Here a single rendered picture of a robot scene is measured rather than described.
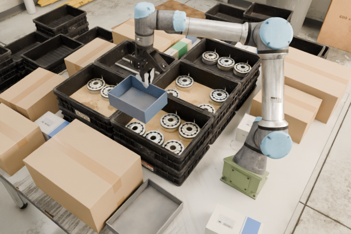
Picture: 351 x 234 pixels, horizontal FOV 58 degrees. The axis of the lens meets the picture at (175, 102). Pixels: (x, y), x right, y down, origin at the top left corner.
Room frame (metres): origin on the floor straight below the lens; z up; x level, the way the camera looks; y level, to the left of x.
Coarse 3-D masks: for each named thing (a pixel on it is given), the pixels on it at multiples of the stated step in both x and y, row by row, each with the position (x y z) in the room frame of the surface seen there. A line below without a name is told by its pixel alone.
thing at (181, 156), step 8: (168, 96) 1.21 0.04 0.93; (184, 104) 1.15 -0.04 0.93; (120, 112) 1.10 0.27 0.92; (200, 112) 1.09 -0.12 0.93; (112, 120) 1.04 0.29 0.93; (208, 120) 1.04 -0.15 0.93; (120, 128) 1.00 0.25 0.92; (128, 128) 0.99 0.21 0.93; (136, 136) 0.94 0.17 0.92; (200, 136) 0.95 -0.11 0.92; (152, 144) 0.90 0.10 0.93; (192, 144) 0.89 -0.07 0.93; (168, 152) 0.85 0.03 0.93; (184, 152) 0.85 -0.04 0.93
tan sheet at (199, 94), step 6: (174, 84) 1.42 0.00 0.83; (198, 84) 1.42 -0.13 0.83; (180, 90) 1.37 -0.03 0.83; (192, 90) 1.37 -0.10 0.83; (198, 90) 1.37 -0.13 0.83; (204, 90) 1.37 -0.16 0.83; (210, 90) 1.37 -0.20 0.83; (180, 96) 1.32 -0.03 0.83; (186, 96) 1.32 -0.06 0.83; (192, 96) 1.32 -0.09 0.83; (198, 96) 1.32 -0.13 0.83; (204, 96) 1.32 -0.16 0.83; (192, 102) 1.27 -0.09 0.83; (198, 102) 1.27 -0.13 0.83; (204, 102) 1.27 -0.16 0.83; (210, 102) 1.27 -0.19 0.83; (216, 108) 1.22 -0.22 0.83
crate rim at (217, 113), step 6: (180, 60) 1.52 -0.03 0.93; (198, 66) 1.46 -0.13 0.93; (210, 72) 1.41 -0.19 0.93; (228, 78) 1.35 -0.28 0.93; (240, 84) 1.30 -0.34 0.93; (234, 90) 1.26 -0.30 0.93; (174, 96) 1.21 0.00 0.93; (228, 96) 1.21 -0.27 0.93; (186, 102) 1.16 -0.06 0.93; (228, 102) 1.18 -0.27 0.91; (198, 108) 1.12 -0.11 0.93; (222, 108) 1.12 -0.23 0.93; (210, 114) 1.08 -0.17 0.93; (216, 114) 1.08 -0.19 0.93
